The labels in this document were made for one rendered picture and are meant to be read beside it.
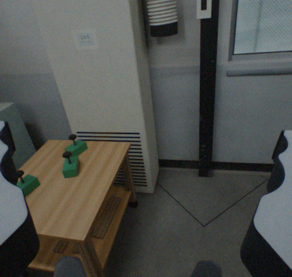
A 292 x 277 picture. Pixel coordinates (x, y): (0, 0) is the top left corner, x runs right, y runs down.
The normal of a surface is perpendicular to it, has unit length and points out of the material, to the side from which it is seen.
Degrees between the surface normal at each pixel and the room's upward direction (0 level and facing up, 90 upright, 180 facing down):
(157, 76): 90
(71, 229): 0
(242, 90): 90
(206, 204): 0
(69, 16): 90
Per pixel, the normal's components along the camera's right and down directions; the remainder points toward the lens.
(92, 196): -0.11, -0.85
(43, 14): -0.20, 0.52
